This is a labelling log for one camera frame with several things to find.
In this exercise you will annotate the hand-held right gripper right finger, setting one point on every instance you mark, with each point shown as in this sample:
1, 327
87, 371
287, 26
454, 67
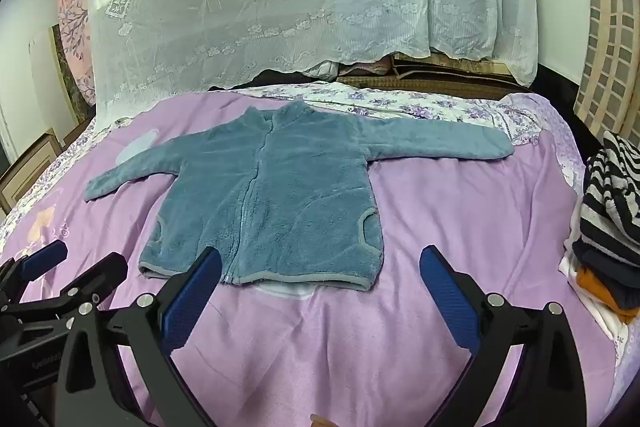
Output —
450, 302

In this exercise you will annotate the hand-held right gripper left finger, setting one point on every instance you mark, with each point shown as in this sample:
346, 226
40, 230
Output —
192, 297

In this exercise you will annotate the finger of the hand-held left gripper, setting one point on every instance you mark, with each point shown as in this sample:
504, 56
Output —
45, 257
107, 274

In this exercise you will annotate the blue fleece jacket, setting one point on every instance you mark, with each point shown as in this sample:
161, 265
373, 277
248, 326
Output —
300, 187

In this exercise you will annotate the wooden framed picture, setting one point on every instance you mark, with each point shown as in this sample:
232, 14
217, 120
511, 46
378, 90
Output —
25, 172

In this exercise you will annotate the orange garment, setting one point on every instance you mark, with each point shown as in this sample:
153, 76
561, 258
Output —
592, 287

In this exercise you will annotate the navy garment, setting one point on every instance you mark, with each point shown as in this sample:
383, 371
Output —
617, 279

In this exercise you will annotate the white board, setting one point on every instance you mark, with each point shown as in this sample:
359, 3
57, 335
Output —
42, 82

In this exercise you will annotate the dark patterned panel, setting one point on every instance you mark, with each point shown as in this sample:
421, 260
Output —
65, 72

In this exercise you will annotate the black white striped garment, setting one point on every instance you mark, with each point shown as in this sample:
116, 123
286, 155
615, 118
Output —
610, 192

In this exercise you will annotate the purple floral bed sheet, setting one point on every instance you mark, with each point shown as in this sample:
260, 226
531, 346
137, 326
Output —
400, 104

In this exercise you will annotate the brown woven mat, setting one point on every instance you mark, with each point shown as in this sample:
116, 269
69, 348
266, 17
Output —
450, 77

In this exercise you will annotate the pink floral cloth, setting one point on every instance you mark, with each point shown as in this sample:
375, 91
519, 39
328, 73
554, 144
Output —
75, 32

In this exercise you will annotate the pink striped cloth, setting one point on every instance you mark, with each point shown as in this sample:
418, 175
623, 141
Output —
370, 68

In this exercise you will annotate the white cloth bundle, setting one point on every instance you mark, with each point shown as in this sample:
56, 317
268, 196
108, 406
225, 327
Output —
322, 71

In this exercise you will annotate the white lace curtain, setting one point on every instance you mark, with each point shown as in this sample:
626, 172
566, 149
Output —
250, 7

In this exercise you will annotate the checkered beige curtain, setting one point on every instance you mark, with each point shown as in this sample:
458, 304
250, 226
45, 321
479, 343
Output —
605, 32

